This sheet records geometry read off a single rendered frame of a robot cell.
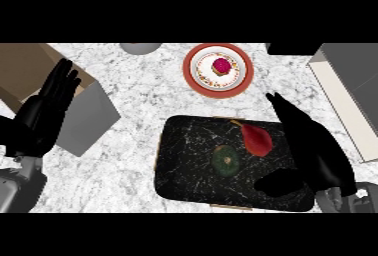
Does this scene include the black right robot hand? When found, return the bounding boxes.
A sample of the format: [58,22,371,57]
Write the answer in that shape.
[252,92,359,198]

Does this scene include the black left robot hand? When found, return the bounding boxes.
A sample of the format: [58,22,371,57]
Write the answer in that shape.
[0,58,83,158]

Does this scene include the dark green squash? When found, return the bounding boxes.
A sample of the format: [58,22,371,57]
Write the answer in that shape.
[211,144,242,178]

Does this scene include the black marble tray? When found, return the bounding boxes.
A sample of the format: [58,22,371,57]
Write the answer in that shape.
[154,114,316,213]

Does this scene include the grey cabinet door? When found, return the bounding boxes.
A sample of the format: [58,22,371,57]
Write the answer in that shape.
[55,80,123,158]

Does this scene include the red chili pepper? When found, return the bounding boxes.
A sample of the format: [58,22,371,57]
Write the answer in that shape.
[229,119,275,158]

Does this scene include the wooden open cabinet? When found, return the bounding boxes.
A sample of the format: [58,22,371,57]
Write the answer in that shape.
[0,43,96,114]

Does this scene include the grey and cream appliance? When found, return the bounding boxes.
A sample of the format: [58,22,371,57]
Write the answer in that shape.
[307,43,378,164]

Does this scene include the grey round object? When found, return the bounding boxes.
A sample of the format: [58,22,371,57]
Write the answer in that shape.
[120,43,162,56]

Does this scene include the black box appliance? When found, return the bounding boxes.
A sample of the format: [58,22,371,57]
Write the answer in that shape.
[264,43,325,56]

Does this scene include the red round placemat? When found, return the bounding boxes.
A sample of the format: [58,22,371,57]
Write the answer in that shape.
[182,43,255,100]

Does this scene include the white patterned plate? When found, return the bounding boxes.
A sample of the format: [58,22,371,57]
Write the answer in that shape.
[190,46,248,92]

